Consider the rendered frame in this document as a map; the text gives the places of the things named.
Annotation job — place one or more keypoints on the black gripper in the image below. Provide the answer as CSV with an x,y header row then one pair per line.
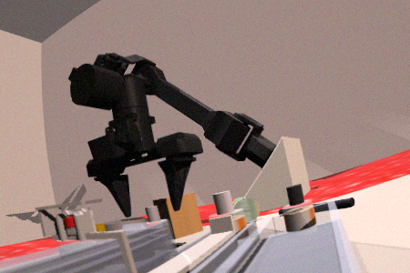
x,y
178,149

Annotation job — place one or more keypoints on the short yellow cylinder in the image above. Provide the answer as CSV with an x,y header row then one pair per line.
x,y
101,227

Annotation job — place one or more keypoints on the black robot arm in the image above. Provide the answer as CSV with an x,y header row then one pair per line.
x,y
104,86

